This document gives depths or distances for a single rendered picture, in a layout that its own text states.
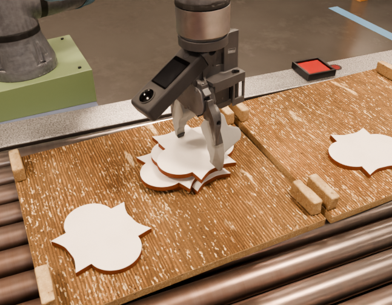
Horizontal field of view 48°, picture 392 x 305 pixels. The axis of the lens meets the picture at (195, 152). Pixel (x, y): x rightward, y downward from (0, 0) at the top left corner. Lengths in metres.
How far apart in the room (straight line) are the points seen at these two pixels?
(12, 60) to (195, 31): 0.55
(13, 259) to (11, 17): 0.54
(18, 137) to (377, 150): 0.67
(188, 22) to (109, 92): 2.31
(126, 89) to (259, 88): 1.94
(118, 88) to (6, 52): 1.93
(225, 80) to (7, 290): 0.41
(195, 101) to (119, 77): 2.43
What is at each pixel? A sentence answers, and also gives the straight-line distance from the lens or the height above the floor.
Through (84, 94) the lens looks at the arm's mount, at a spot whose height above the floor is 0.90.
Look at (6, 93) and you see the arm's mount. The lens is 1.04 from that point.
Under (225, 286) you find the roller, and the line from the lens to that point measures 0.62.
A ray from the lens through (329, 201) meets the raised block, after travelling 0.70.
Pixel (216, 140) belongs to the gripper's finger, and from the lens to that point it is 0.66.
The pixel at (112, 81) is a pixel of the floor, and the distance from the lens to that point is 3.02.
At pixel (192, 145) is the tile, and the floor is 0.97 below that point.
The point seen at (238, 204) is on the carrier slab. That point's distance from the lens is 0.69.
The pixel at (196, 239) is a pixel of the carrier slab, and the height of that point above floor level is 0.94.
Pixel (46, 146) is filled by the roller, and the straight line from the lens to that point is 0.88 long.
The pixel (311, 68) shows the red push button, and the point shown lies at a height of 0.93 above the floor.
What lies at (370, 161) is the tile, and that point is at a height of 0.95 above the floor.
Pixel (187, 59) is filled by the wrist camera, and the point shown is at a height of 1.14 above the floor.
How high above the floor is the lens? 1.42
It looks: 38 degrees down
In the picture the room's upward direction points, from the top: straight up
